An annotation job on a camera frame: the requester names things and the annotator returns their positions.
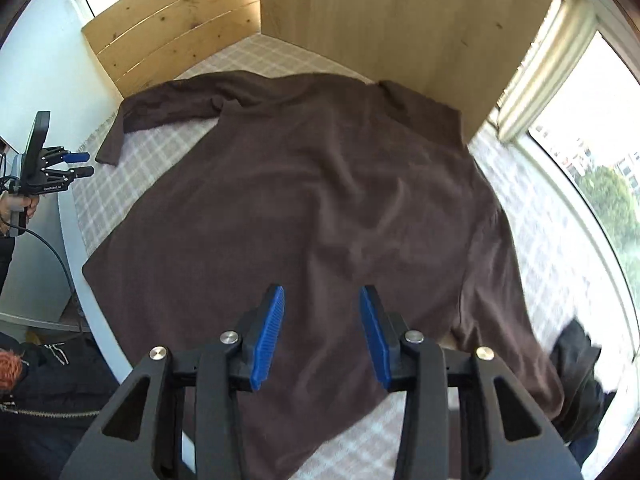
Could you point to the orange knitted scarf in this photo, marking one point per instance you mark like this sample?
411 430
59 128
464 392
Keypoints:
10 370

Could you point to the large light wooden board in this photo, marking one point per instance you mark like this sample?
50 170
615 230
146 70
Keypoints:
410 25

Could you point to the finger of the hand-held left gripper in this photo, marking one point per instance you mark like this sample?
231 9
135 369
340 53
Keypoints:
77 158
70 174

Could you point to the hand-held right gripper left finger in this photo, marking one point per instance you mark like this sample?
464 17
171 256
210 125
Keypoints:
267 340

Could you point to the green trees outside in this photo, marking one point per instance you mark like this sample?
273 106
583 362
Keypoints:
607 205

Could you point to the brown fleece sweater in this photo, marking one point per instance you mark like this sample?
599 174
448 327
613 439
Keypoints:
300 200

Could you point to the pine plank panel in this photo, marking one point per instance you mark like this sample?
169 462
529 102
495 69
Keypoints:
180 25

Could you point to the person's left hand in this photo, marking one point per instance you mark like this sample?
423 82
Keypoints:
32 207

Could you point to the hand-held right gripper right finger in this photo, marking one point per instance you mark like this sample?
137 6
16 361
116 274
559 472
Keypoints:
375 340

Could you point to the person's black zipper jacket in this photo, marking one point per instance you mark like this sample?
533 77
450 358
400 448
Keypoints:
50 410

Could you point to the pink plaid cloth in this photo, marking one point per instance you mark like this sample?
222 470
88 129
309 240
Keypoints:
150 150

